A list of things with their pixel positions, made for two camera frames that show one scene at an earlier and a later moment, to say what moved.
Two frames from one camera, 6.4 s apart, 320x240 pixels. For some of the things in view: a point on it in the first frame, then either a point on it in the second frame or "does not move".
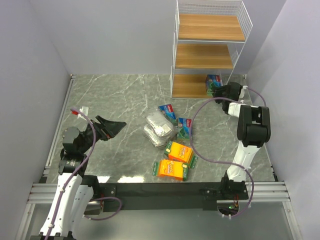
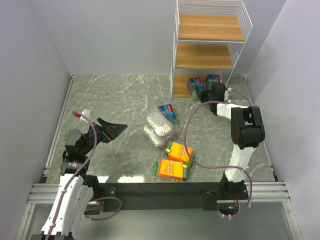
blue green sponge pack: [212, 81] does not move
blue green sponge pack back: [168, 110] does not move
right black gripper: [220, 91] → [206, 95]
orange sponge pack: [176, 151] does not move
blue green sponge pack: [184, 130] → [195, 85]
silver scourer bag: [158, 141] does not move
